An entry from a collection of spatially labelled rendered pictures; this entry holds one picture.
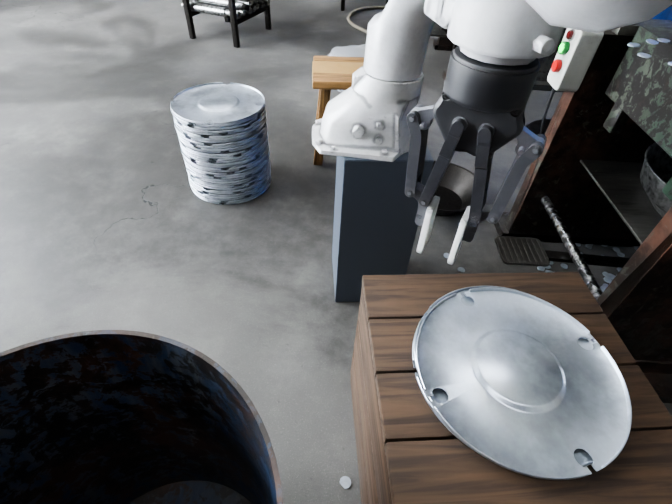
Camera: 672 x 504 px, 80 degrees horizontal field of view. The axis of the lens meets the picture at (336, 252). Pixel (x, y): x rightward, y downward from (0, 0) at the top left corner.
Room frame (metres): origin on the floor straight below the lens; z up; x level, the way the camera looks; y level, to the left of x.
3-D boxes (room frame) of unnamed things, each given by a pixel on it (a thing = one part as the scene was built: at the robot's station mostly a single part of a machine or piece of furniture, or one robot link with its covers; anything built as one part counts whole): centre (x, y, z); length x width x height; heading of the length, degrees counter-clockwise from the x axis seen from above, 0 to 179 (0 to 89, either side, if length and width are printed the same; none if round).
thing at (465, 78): (0.37, -0.13, 0.72); 0.08 x 0.07 x 0.09; 65
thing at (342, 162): (0.79, -0.09, 0.23); 0.18 x 0.18 x 0.45; 6
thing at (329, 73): (1.49, -0.05, 0.16); 0.34 x 0.24 x 0.34; 94
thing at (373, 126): (0.78, -0.05, 0.52); 0.22 x 0.19 x 0.14; 96
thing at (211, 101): (1.23, 0.40, 0.30); 0.29 x 0.29 x 0.01
